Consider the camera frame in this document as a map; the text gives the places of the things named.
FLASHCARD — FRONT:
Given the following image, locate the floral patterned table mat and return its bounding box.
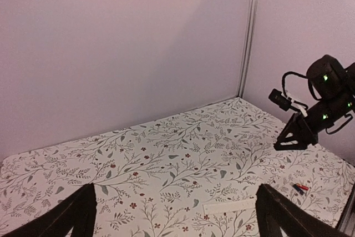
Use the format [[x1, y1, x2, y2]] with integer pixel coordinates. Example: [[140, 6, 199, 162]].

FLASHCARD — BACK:
[[1, 98, 354, 236]]

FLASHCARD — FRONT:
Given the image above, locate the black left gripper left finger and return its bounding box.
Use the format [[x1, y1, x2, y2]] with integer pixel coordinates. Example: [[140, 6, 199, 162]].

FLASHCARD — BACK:
[[5, 183, 97, 237]]

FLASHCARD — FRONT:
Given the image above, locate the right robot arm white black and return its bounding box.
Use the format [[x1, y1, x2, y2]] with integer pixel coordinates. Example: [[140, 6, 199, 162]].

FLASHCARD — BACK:
[[268, 54, 354, 151]]

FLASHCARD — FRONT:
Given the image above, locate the white remote battery cover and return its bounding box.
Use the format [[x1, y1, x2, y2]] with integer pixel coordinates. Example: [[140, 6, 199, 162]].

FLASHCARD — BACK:
[[203, 198, 256, 215]]

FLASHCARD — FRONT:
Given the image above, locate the right aluminium corner post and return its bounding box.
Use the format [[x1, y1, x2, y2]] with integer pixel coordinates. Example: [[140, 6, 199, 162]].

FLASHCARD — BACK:
[[236, 0, 258, 98]]

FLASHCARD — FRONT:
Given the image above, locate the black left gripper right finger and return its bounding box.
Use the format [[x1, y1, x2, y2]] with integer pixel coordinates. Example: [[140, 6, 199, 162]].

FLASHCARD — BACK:
[[256, 184, 345, 237]]

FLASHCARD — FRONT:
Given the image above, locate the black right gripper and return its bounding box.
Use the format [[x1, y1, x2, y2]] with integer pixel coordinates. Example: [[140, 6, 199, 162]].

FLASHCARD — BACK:
[[273, 113, 318, 151]]

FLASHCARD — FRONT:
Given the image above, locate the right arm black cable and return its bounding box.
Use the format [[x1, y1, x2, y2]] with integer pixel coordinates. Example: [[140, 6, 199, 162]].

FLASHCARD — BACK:
[[281, 71, 308, 95]]

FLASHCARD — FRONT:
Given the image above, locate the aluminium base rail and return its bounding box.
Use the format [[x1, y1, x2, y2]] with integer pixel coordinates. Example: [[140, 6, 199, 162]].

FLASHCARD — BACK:
[[336, 185, 355, 236]]

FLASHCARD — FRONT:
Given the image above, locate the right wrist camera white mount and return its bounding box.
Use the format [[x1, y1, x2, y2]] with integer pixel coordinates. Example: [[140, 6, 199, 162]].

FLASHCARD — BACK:
[[268, 89, 308, 120]]

